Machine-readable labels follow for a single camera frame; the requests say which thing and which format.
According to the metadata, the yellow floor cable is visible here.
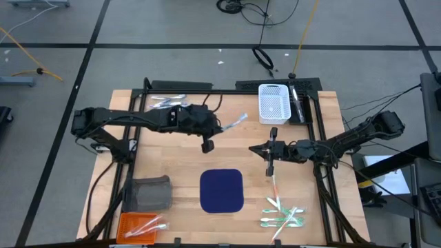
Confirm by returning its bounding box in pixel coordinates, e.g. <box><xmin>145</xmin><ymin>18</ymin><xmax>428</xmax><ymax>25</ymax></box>
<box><xmin>0</xmin><ymin>26</ymin><xmax>64</xmax><ymax>83</ymax></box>

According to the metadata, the black perforated panel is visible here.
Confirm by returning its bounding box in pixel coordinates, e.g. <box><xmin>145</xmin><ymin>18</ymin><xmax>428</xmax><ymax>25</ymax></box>
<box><xmin>235</xmin><ymin>77</ymin><xmax>323</xmax><ymax>92</ymax></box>

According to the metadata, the black coiled cable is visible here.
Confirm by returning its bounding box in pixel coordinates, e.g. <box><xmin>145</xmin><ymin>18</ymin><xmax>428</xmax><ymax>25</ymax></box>
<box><xmin>252</xmin><ymin>46</ymin><xmax>276</xmax><ymax>79</ymax></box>

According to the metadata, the black plastic basket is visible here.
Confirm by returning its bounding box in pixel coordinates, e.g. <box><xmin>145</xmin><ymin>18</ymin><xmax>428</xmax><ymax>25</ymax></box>
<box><xmin>289</xmin><ymin>90</ymin><xmax>314</xmax><ymax>125</ymax></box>

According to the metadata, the white floor cable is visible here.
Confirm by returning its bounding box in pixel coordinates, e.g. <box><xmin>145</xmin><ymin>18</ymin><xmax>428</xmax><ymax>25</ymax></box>
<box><xmin>0</xmin><ymin>0</ymin><xmax>59</xmax><ymax>35</ymax></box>

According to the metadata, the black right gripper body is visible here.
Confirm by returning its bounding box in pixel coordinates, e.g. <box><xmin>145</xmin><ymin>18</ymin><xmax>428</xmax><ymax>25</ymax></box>
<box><xmin>266</xmin><ymin>127</ymin><xmax>320</xmax><ymax>177</ymax></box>

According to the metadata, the dark blue square mat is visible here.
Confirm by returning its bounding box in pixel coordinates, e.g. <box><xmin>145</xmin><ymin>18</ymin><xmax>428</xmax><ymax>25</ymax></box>
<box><xmin>199</xmin><ymin>168</ymin><xmax>245</xmax><ymax>214</ymax></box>

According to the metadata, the white paper sheet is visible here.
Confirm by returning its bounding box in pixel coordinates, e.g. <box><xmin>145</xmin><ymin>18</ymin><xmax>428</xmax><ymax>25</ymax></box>
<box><xmin>363</xmin><ymin>155</ymin><xmax>411</xmax><ymax>196</ymax></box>

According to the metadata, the grey metal floor foot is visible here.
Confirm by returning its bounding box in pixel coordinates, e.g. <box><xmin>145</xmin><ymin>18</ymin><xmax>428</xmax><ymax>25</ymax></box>
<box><xmin>7</xmin><ymin>0</ymin><xmax>71</xmax><ymax>9</ymax></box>
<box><xmin>0</xmin><ymin>76</ymin><xmax>36</xmax><ymax>87</ymax></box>

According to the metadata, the black straight floor cable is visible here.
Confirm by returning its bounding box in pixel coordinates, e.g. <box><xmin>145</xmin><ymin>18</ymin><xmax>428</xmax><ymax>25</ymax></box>
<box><xmin>258</xmin><ymin>0</ymin><xmax>271</xmax><ymax>48</ymax></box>

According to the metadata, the orange plastic basket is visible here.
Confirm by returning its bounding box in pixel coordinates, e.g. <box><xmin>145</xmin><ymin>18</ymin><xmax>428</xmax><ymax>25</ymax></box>
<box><xmin>116</xmin><ymin>212</ymin><xmax>160</xmax><ymax>245</ymax></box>

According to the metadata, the black aluminium table frame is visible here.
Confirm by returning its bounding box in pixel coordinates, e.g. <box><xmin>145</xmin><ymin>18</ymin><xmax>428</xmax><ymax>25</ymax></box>
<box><xmin>77</xmin><ymin>77</ymin><xmax>371</xmax><ymax>248</ymax></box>

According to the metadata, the black tangled floor cable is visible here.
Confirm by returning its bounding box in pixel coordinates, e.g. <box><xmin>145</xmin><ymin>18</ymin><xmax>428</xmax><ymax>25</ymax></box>
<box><xmin>216</xmin><ymin>0</ymin><xmax>300</xmax><ymax>27</ymax></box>

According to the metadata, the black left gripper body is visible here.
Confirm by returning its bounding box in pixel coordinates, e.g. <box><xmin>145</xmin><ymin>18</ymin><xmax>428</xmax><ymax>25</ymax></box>
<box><xmin>187</xmin><ymin>104</ymin><xmax>224</xmax><ymax>155</ymax></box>

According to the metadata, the purple toothbrush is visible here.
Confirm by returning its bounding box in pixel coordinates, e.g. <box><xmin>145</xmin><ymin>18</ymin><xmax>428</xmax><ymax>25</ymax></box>
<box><xmin>147</xmin><ymin>102</ymin><xmax>189</xmax><ymax>110</ymax></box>
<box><xmin>290</xmin><ymin>85</ymin><xmax>305</xmax><ymax>124</ymax></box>
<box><xmin>150</xmin><ymin>94</ymin><xmax>187</xmax><ymax>101</ymax></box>

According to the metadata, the black diagonal beam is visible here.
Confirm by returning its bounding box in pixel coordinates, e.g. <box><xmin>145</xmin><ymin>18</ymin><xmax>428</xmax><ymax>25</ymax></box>
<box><xmin>354</xmin><ymin>140</ymin><xmax>431</xmax><ymax>180</ymax></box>

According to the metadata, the black thin desk cable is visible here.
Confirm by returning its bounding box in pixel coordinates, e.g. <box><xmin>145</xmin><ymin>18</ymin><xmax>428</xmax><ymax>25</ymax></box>
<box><xmin>340</xmin><ymin>83</ymin><xmax>423</xmax><ymax>135</ymax></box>

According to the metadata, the yellow hanging cable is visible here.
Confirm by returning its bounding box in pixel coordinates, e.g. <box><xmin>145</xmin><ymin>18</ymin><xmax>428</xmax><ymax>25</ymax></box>
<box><xmin>288</xmin><ymin>0</ymin><xmax>320</xmax><ymax>79</ymax></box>

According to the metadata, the black keyboard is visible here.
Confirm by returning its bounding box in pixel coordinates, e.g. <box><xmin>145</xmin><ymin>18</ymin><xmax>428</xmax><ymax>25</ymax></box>
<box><xmin>422</xmin><ymin>182</ymin><xmax>441</xmax><ymax>215</ymax></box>

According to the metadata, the black left arm hose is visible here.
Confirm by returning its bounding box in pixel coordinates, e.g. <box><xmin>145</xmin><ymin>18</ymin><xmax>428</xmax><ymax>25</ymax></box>
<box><xmin>85</xmin><ymin>158</ymin><xmax>118</xmax><ymax>238</ymax></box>

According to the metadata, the grey plastic basket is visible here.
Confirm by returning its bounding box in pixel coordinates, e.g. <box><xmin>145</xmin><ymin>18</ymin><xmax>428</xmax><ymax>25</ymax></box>
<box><xmin>122</xmin><ymin>174</ymin><xmax>173</xmax><ymax>213</ymax></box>

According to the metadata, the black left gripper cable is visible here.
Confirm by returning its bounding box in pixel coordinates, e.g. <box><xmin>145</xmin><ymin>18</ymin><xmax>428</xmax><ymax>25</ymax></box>
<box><xmin>202</xmin><ymin>92</ymin><xmax>224</xmax><ymax>113</ymax></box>

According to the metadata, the grey desk top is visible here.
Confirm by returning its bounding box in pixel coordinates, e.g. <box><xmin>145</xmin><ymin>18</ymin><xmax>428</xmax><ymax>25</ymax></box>
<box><xmin>419</xmin><ymin>71</ymin><xmax>441</xmax><ymax>163</ymax></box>

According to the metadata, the black flat panel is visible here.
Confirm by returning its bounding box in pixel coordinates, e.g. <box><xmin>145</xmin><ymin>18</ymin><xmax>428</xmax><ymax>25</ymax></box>
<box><xmin>150</xmin><ymin>79</ymin><xmax>214</xmax><ymax>92</ymax></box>

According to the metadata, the green toothbrush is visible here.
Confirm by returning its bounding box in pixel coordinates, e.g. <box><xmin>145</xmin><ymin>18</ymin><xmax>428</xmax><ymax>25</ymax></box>
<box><xmin>261</xmin><ymin>207</ymin><xmax>306</xmax><ymax>215</ymax></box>
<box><xmin>260</xmin><ymin>222</ymin><xmax>305</xmax><ymax>229</ymax></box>
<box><xmin>260</xmin><ymin>216</ymin><xmax>305</xmax><ymax>223</ymax></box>
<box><xmin>266</xmin><ymin>196</ymin><xmax>289</xmax><ymax>217</ymax></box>

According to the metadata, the white plastic basket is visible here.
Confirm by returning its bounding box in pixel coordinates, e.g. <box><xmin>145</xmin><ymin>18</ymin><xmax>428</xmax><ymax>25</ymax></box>
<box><xmin>258</xmin><ymin>83</ymin><xmax>292</xmax><ymax>125</ymax></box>

